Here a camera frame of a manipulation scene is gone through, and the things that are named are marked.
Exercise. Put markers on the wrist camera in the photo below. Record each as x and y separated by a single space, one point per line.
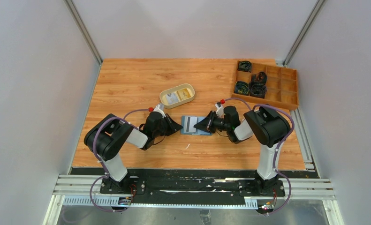
158 108
219 108

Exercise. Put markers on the white card in tray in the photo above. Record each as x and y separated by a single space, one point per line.
172 98

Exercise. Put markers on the rolled black belt large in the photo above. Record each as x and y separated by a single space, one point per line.
257 89

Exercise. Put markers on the aluminium rail frame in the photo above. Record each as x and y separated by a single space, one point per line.
71 190

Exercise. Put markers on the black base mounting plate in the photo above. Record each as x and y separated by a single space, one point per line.
190 187

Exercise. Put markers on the wooden compartment organizer box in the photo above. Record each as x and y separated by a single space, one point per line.
282 86

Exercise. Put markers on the rolled black belt top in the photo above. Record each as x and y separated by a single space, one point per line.
244 66

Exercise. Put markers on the cream oval tray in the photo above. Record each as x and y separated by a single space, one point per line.
175 89

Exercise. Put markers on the blue leather card holder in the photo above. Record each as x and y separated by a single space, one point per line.
199 132

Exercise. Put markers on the yellow card in tray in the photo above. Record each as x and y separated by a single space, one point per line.
184 94

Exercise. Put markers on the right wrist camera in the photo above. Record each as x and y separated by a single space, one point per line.
219 108

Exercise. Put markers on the rolled black belt middle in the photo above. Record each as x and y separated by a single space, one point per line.
260 77

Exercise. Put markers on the grey striped credit card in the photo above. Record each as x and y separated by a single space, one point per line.
191 122

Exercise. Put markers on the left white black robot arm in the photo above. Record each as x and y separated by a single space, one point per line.
107 138

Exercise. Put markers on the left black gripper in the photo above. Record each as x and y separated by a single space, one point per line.
173 127

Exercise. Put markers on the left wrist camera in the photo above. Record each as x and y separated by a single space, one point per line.
158 108

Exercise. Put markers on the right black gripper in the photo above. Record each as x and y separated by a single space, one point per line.
207 124

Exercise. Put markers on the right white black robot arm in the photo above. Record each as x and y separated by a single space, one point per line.
269 128

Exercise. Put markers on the rolled dark belt left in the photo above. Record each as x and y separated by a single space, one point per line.
241 88

